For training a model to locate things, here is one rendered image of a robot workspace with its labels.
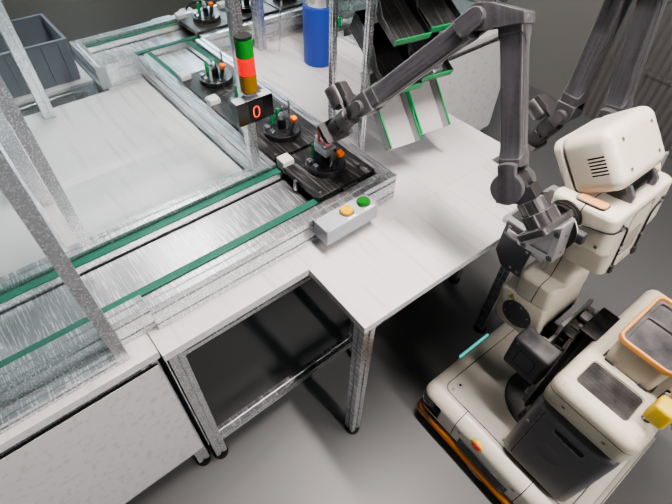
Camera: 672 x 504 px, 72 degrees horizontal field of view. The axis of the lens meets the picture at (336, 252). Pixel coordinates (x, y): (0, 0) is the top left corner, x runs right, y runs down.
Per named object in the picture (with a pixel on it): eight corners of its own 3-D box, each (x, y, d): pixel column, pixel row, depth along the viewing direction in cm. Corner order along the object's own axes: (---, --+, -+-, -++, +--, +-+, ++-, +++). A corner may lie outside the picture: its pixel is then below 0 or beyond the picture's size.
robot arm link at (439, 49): (488, 22, 97) (506, 22, 105) (476, -3, 97) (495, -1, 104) (352, 122, 127) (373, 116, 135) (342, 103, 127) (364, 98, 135)
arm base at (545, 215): (545, 235, 104) (576, 213, 109) (529, 203, 103) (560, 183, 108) (517, 242, 112) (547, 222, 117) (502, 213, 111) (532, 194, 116)
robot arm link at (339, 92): (362, 110, 125) (380, 106, 131) (344, 71, 124) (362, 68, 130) (334, 130, 133) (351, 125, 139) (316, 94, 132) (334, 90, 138)
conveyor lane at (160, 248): (371, 193, 165) (374, 171, 158) (149, 315, 128) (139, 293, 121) (322, 155, 180) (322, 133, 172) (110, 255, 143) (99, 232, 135)
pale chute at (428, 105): (443, 127, 172) (450, 124, 168) (415, 136, 167) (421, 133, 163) (420, 53, 168) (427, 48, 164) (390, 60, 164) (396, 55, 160)
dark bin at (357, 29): (420, 87, 151) (429, 72, 145) (387, 97, 147) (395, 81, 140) (381, 22, 157) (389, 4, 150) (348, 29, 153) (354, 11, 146)
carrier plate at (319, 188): (374, 173, 158) (374, 168, 157) (319, 202, 148) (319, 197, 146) (330, 141, 170) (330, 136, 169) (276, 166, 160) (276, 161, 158)
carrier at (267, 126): (327, 139, 171) (328, 109, 162) (274, 164, 161) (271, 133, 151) (290, 112, 183) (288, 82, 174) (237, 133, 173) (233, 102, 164)
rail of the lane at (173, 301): (393, 196, 164) (397, 172, 156) (159, 330, 125) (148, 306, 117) (382, 188, 167) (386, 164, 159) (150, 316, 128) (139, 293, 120)
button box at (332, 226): (377, 217, 151) (378, 203, 146) (327, 246, 142) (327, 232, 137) (363, 206, 155) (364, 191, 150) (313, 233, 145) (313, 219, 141)
